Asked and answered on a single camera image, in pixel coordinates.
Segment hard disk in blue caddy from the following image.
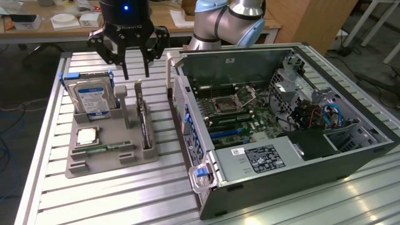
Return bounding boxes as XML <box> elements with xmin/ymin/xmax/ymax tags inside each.
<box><xmin>58</xmin><ymin>69</ymin><xmax>114</xmax><ymax>121</ymax></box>

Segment wooden cabinet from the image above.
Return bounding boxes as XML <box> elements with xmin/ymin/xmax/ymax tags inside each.
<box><xmin>265</xmin><ymin>0</ymin><xmax>360</xmax><ymax>54</ymax></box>

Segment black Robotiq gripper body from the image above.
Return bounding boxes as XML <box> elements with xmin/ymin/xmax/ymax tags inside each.
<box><xmin>98</xmin><ymin>0</ymin><xmax>154</xmax><ymax>51</ymax></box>

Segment blue expansion slot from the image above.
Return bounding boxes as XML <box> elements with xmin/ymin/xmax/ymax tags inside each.
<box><xmin>209</xmin><ymin>127</ymin><xmax>241</xmax><ymax>139</ymax></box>

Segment CPU socket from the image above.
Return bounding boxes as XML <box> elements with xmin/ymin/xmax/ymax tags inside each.
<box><xmin>212</xmin><ymin>96</ymin><xmax>240</xmax><ymax>113</ymax></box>

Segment white papers stack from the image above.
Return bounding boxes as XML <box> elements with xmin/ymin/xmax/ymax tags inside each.
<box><xmin>169</xmin><ymin>9</ymin><xmax>196</xmax><ymax>29</ymax></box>

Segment metal disk bay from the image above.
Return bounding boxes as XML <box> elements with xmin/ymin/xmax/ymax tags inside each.
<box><xmin>322</xmin><ymin>121</ymin><xmax>378</xmax><ymax>153</ymax></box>

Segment perforated metal drive cage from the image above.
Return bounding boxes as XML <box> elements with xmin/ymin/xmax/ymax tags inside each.
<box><xmin>268</xmin><ymin>67</ymin><xmax>317</xmax><ymax>113</ymax></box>

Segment blue floor cables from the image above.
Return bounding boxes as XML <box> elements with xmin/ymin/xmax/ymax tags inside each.
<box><xmin>0</xmin><ymin>110</ymin><xmax>26</xmax><ymax>202</ymax></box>

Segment open black PC case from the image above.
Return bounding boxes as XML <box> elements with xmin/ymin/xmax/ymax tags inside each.
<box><xmin>165</xmin><ymin>45</ymin><xmax>394</xmax><ymax>221</ymax></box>

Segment white table frame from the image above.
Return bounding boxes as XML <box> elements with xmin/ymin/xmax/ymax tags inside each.
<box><xmin>341</xmin><ymin>0</ymin><xmax>400</xmax><ymax>64</ymax></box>

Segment blue case latch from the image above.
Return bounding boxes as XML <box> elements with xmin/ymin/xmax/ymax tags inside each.
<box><xmin>193</xmin><ymin>164</ymin><xmax>208</xmax><ymax>179</ymax></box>

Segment metal socket cover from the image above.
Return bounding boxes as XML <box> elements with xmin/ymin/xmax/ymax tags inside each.
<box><xmin>233</xmin><ymin>84</ymin><xmax>260</xmax><ymax>111</ymax></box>

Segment wooden desk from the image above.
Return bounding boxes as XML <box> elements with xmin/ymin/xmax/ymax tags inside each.
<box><xmin>0</xmin><ymin>0</ymin><xmax>281</xmax><ymax>51</ymax></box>

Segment red wire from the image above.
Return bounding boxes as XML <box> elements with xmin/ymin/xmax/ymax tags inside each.
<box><xmin>308</xmin><ymin>106</ymin><xmax>322</xmax><ymax>128</ymax></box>

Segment green motherboard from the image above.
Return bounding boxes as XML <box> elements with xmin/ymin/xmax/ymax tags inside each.
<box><xmin>189</xmin><ymin>79</ymin><xmax>288</xmax><ymax>149</ymax></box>

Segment white box with black lid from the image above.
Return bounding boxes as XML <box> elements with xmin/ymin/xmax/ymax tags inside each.
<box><xmin>9</xmin><ymin>14</ymin><xmax>42</xmax><ymax>30</ymax></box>

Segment green RAM stick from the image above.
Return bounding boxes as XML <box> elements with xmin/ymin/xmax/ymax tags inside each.
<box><xmin>74</xmin><ymin>141</ymin><xmax>132</xmax><ymax>153</ymax></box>

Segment blue wire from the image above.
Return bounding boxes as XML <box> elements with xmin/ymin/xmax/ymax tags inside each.
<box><xmin>321</xmin><ymin>104</ymin><xmax>345</xmax><ymax>128</ymax></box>

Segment small white labelled box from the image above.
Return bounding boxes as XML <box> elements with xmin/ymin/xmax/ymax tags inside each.
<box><xmin>78</xmin><ymin>12</ymin><xmax>102</xmax><ymax>28</ymax></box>

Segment grey parts rack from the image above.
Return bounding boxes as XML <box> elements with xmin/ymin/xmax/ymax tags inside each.
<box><xmin>64</xmin><ymin>85</ymin><xmax>160</xmax><ymax>179</ymax></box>

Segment installed black RAM stick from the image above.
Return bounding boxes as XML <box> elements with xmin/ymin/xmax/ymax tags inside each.
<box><xmin>208</xmin><ymin>114</ymin><xmax>252</xmax><ymax>124</ymax></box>

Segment grey power supply unit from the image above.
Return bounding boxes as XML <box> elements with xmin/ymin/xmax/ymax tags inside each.
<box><xmin>213</xmin><ymin>136</ymin><xmax>305</xmax><ymax>182</ymax></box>

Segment white round holder box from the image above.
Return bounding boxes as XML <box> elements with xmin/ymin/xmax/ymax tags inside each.
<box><xmin>49</xmin><ymin>13</ymin><xmax>81</xmax><ymax>31</ymax></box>

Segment black graphics card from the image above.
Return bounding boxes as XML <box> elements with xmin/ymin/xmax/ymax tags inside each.
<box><xmin>133</xmin><ymin>79</ymin><xmax>154</xmax><ymax>150</ymax></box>

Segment silver CPU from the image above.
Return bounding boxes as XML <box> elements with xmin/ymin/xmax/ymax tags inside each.
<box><xmin>76</xmin><ymin>128</ymin><xmax>96</xmax><ymax>145</ymax></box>

